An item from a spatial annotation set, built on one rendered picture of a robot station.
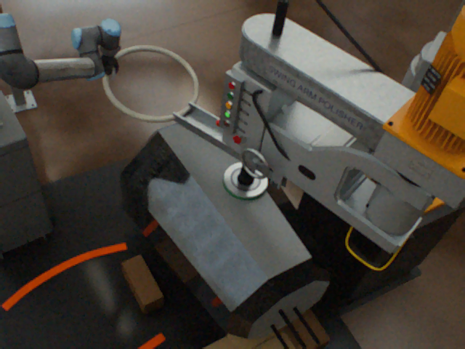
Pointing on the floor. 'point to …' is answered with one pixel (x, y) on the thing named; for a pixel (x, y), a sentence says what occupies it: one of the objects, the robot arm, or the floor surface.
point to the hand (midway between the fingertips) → (107, 74)
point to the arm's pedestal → (19, 187)
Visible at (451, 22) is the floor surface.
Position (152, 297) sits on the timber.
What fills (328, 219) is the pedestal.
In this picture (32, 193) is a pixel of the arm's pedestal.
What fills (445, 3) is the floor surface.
